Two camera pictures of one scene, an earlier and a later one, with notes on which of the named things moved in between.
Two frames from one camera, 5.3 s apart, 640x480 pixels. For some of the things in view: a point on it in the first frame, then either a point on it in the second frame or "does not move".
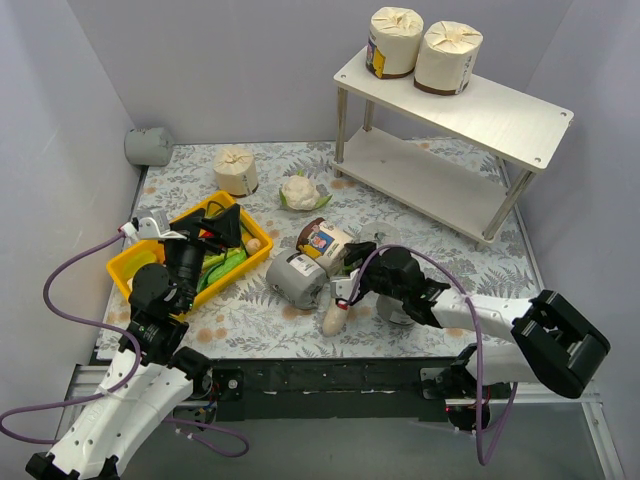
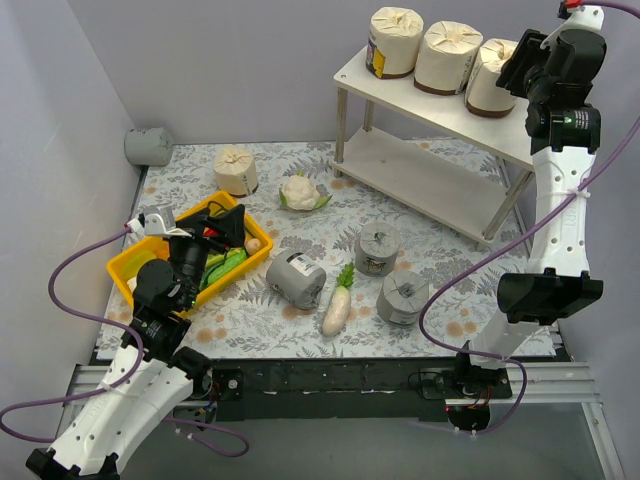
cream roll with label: [445, 58] does not move
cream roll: [236, 172] does not move
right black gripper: [361, 255] → [516, 64]
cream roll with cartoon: [324, 242] → [483, 96]
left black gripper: [198, 238] does not move
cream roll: [392, 49] does not move
